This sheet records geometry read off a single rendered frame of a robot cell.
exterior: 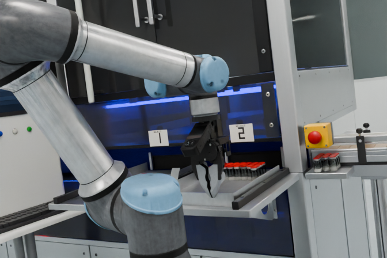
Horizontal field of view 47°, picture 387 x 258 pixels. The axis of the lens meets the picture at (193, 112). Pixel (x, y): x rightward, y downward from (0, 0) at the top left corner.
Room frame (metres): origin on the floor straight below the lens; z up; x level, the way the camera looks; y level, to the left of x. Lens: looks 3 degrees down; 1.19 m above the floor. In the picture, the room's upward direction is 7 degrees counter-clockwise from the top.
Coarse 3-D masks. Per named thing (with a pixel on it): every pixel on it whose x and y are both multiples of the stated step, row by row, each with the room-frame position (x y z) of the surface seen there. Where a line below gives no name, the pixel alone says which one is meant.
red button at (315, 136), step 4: (312, 132) 1.35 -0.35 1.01; (316, 132) 1.35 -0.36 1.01; (308, 136) 1.36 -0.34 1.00; (312, 136) 1.35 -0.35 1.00; (316, 136) 1.34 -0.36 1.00; (320, 136) 1.34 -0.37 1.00; (308, 140) 1.36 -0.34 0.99; (312, 140) 1.35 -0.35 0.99; (316, 140) 1.34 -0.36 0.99; (320, 140) 1.35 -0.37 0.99
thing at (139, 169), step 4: (144, 164) 1.79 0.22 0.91; (132, 168) 1.72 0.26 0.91; (136, 168) 1.75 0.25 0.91; (140, 168) 1.76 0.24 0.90; (144, 168) 1.79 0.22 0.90; (184, 168) 1.57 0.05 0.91; (188, 168) 1.59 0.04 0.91; (132, 172) 1.72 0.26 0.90; (136, 172) 1.74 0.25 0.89; (140, 172) 1.76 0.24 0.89; (144, 172) 1.77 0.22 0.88; (148, 172) 1.76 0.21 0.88; (152, 172) 1.75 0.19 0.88; (156, 172) 1.74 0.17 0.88; (160, 172) 1.73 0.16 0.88; (164, 172) 1.71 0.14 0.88; (168, 172) 1.70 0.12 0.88; (180, 172) 1.54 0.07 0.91; (184, 172) 1.56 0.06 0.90
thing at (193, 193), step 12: (276, 168) 1.39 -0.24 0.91; (180, 180) 1.38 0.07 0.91; (192, 180) 1.44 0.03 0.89; (228, 180) 1.43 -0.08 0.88; (240, 180) 1.41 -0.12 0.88; (192, 192) 1.18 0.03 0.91; (204, 192) 1.16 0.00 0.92; (228, 192) 1.27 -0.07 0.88; (240, 192) 1.15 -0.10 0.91; (192, 204) 1.18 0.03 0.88; (204, 204) 1.16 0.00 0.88; (216, 204) 1.14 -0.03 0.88; (228, 204) 1.12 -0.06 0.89
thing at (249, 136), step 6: (234, 126) 1.51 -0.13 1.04; (240, 126) 1.50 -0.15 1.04; (246, 126) 1.49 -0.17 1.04; (252, 126) 1.48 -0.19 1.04; (234, 132) 1.52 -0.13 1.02; (246, 132) 1.49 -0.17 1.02; (252, 132) 1.48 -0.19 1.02; (234, 138) 1.52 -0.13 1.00; (246, 138) 1.50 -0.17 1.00; (252, 138) 1.48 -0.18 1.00
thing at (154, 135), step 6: (150, 132) 1.69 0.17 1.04; (156, 132) 1.68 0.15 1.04; (162, 132) 1.66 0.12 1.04; (150, 138) 1.69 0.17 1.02; (156, 138) 1.68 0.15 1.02; (162, 138) 1.66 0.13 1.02; (150, 144) 1.69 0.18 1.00; (156, 144) 1.68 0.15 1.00; (162, 144) 1.67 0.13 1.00; (168, 144) 1.65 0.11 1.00
